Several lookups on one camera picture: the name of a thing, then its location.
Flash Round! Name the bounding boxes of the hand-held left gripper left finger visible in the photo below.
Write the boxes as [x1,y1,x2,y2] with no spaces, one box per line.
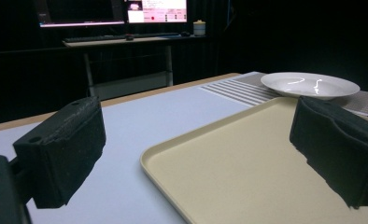
[12,95,107,209]

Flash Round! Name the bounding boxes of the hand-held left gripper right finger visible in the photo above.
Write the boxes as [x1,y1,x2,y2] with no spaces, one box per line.
[289,95,368,209]

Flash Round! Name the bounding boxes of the white ceramic plate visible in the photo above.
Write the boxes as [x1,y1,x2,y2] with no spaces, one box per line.
[260,72,361,101]

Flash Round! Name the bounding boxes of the beige plastic tray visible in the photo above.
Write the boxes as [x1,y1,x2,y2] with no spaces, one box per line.
[139,96,368,224]

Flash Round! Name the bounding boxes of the desk with white legs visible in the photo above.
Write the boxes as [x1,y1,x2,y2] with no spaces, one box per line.
[62,35,208,97]

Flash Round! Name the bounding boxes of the striped grey placemat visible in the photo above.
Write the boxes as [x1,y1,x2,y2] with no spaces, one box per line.
[200,71,368,120]

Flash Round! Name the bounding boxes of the black keyboard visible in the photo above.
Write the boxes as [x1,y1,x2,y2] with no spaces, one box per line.
[63,32,180,44]

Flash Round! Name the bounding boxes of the computer monitor with bright screen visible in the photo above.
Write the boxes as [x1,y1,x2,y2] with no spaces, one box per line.
[124,0,189,24]

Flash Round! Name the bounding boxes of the white cup with lid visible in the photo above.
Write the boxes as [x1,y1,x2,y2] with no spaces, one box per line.
[192,20,206,37]

